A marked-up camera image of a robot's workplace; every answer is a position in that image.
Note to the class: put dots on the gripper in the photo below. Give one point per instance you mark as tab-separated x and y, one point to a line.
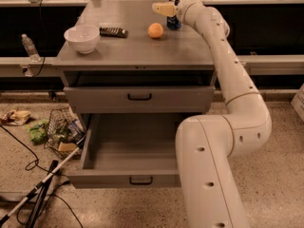
180	9

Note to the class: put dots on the blue pepsi can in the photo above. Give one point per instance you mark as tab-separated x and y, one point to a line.
173	23

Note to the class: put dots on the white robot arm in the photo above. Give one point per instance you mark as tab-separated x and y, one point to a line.
204	143

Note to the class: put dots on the orange fruit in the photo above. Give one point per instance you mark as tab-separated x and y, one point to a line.
155	31

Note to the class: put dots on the dark striped snack bag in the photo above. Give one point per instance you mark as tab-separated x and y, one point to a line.
114	32

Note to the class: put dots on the grey drawer cabinet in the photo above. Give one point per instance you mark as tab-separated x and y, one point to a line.
179	58

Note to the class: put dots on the white bowl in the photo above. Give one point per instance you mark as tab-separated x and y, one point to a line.
83	38

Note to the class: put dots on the clear plastic water bottle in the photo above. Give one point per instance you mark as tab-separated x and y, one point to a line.
30	49

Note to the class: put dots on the open grey bottom drawer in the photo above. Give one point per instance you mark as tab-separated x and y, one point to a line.
129	151

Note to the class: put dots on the yellow sponge in basket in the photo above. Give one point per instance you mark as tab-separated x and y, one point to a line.
66	147

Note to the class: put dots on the green snack bag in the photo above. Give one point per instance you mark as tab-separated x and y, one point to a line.
38	131

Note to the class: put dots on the crumpled tan bag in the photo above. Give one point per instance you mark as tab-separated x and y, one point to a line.
15	117

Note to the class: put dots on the black tripod leg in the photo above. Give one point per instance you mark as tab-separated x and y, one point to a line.
38	204

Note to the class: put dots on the black and white pole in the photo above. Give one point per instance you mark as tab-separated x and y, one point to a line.
41	183

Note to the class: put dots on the wire basket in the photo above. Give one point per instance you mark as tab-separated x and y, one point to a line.
63	127

